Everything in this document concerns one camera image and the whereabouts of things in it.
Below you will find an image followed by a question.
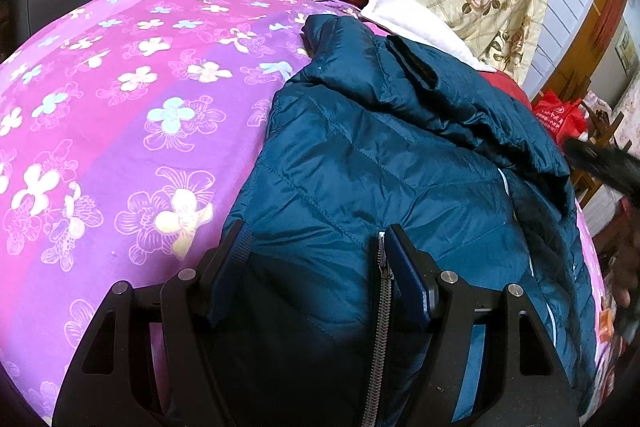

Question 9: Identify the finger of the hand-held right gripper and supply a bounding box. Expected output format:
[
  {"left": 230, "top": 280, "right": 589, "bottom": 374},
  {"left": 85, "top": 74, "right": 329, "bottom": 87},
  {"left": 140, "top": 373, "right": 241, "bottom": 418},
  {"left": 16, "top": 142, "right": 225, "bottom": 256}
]
[{"left": 564, "top": 138, "right": 640, "bottom": 208}]

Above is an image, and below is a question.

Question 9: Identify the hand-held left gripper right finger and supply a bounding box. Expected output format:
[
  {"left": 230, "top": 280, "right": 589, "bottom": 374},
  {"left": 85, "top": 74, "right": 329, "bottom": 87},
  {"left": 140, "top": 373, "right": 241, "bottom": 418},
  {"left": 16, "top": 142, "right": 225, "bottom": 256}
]
[{"left": 385, "top": 224, "right": 582, "bottom": 427}]

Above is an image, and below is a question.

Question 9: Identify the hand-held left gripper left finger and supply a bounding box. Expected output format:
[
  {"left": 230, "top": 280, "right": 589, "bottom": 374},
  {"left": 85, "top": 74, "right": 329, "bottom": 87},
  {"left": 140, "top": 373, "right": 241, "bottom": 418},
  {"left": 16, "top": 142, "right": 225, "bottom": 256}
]
[{"left": 51, "top": 219, "right": 256, "bottom": 427}]

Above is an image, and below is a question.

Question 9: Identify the teal blue puffer jacket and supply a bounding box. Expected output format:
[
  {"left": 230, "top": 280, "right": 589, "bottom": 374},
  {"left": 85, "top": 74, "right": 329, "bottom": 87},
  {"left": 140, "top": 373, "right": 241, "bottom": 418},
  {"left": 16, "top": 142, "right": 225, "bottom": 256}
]
[{"left": 165, "top": 14, "right": 601, "bottom": 427}]

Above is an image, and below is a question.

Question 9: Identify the wooden chair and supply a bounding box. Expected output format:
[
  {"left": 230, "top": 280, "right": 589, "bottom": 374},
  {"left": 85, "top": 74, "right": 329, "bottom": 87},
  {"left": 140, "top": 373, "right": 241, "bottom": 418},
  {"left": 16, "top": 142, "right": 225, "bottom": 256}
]
[{"left": 570, "top": 99, "right": 626, "bottom": 208}]

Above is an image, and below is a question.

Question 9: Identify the red plastic bag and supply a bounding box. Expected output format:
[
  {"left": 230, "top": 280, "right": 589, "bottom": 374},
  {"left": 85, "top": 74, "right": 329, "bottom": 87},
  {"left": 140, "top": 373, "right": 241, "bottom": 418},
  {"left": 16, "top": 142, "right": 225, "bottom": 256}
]
[{"left": 531, "top": 89, "right": 588, "bottom": 138}]

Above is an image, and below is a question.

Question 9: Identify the red cloth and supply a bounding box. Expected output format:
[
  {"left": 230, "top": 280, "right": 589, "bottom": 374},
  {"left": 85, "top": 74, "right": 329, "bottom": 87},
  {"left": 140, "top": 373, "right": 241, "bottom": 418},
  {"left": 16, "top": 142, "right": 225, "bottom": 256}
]
[{"left": 477, "top": 69, "right": 533, "bottom": 110}]

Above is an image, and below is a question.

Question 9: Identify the pink floral bed sheet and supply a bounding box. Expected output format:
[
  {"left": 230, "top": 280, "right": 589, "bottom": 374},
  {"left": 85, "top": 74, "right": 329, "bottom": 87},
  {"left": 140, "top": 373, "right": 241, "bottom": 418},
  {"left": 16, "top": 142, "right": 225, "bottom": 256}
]
[{"left": 0, "top": 0, "right": 626, "bottom": 427}]

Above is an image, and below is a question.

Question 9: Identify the white folded cloth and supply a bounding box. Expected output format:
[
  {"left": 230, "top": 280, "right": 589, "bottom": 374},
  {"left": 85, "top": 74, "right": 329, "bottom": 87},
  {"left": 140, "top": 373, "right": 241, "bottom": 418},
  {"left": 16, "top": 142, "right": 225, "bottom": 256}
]
[{"left": 359, "top": 0, "right": 496, "bottom": 72}]

